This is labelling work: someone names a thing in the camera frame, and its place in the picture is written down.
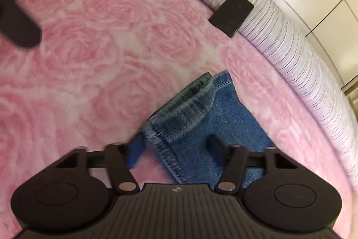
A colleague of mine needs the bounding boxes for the blue denim jeans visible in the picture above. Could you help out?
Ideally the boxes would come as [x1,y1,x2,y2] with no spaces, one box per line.
[141,70,274,186]

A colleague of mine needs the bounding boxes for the pink rose blanket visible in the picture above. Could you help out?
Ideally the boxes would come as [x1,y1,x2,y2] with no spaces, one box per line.
[1,0,353,238]

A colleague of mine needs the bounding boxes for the white striped quilt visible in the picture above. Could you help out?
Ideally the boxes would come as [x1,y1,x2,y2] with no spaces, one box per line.
[202,0,357,185]

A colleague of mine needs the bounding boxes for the black smartphone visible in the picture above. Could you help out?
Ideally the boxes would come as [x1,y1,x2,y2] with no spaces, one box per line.
[209,0,254,38]

